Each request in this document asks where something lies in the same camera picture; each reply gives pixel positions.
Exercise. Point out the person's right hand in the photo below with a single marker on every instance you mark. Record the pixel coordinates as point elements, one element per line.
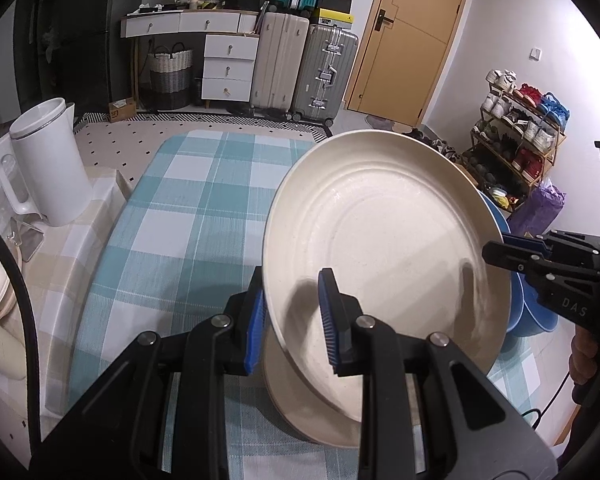
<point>584,347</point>

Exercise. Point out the teal plaid tablecloth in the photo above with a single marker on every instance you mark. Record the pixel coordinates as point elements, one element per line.
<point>190,237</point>

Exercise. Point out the purple bag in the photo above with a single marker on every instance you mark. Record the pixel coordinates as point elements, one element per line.
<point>539,211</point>

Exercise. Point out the woven laundry basket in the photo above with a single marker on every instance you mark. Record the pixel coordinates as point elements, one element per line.
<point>171,76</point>

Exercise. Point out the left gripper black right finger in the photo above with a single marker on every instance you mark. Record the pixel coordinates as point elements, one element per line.
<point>427,411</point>

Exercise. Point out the wooden shoe rack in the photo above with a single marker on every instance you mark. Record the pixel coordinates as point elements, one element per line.
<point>513,147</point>

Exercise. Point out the wooden door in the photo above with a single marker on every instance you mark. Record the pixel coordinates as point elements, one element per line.
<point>402,54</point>

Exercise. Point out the beige plaid tablecloth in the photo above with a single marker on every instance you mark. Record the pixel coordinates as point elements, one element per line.
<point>58,278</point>

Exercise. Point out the blue bowl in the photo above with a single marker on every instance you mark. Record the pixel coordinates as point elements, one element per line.
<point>527,317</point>

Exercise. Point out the white electric kettle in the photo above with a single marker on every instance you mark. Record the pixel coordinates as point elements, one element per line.
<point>42,142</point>

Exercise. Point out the silver suitcase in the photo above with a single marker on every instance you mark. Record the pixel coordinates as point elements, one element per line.
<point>325,69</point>

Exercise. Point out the brown cardboard box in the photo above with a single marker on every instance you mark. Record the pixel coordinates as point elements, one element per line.
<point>122,110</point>

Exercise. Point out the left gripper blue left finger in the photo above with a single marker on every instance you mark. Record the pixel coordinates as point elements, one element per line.
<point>117,427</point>

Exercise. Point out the cream plate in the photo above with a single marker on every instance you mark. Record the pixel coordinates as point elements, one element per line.
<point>299,406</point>
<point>403,230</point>

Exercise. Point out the white drawer desk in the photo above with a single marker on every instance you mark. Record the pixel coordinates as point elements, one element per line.
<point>224,45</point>

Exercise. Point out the beige suitcase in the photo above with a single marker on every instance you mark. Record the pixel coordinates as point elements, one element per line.
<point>279,55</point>

